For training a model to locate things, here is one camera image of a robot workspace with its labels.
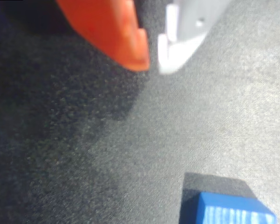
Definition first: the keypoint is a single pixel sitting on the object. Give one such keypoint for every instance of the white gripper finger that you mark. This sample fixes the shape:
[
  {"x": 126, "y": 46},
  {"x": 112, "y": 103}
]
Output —
[{"x": 191, "y": 21}]

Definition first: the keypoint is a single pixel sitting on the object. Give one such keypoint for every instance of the blue cube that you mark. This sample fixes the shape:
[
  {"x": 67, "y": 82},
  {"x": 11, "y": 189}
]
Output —
[{"x": 228, "y": 210}]

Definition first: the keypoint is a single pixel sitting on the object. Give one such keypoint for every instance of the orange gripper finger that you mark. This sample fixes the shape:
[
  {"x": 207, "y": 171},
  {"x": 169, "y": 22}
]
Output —
[{"x": 107, "y": 25}]

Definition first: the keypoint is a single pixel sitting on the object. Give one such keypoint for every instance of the grey felt mat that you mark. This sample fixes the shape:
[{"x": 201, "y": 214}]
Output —
[{"x": 130, "y": 144}]

